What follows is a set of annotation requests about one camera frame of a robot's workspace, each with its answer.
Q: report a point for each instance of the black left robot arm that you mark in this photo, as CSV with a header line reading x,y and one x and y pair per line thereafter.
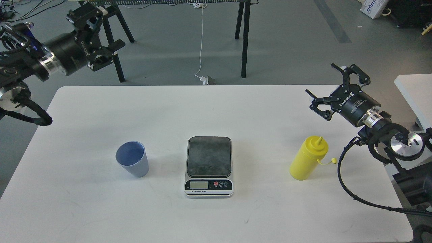
x,y
26,56

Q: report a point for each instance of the yellow squeeze seasoning bottle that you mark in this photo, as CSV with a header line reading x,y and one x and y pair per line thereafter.
x,y
311,153

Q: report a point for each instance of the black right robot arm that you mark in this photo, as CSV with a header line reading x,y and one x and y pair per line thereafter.
x,y
387,142

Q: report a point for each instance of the black digital kitchen scale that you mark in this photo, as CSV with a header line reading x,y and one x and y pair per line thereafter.
x,y
209,167

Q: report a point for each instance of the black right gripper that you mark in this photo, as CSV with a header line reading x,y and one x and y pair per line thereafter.
x,y
354,103

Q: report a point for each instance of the white cardboard box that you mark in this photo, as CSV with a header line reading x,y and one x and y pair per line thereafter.
x,y
375,8

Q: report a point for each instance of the white side table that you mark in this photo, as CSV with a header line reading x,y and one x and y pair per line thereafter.
x,y
417,91

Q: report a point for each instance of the blue ribbed plastic cup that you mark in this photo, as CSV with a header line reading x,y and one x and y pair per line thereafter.
x,y
132,157

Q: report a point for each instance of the black-legged background table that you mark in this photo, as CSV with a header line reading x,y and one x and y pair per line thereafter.
x,y
245,33

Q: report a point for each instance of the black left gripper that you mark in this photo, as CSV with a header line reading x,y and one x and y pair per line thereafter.
x,y
66,47

